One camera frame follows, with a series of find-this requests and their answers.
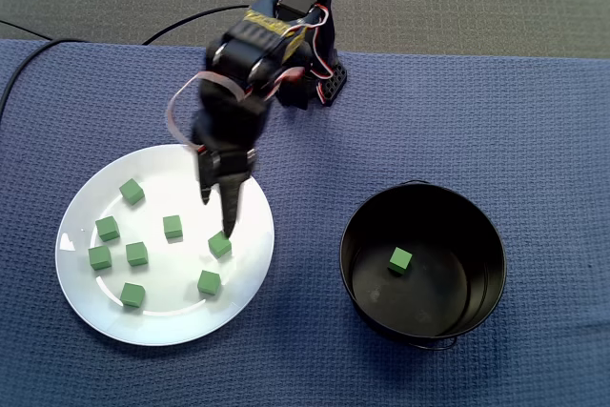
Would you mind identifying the white round plate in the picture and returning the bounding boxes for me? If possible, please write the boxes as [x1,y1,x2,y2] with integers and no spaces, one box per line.
[55,143,276,347]

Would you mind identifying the green cube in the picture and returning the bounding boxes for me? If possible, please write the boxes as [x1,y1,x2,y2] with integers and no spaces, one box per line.
[119,281,146,309]
[162,214,184,239]
[386,246,414,277]
[208,230,234,260]
[94,215,120,243]
[196,270,223,297]
[87,245,113,272]
[125,241,150,268]
[118,178,146,207]

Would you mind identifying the blue woven table mat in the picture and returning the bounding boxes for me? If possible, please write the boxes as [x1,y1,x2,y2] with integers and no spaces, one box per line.
[0,38,610,407]

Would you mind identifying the thick black cable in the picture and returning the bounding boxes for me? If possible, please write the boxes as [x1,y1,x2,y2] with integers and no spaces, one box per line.
[0,4,252,111]

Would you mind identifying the thin black cable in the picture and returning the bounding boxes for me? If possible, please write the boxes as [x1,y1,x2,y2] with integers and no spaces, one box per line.
[0,19,54,41]

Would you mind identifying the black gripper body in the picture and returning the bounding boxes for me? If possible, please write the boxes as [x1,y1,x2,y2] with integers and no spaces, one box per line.
[190,84,274,183]

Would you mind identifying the black metal bucket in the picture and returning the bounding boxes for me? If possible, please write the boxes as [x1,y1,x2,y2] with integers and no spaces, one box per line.
[338,179,507,351]

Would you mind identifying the white gripper servo wire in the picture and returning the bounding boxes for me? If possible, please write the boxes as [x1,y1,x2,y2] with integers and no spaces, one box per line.
[165,71,249,153]

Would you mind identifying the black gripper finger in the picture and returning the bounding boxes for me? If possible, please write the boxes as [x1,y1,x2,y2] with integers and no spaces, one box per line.
[197,153,215,206]
[218,173,252,240]

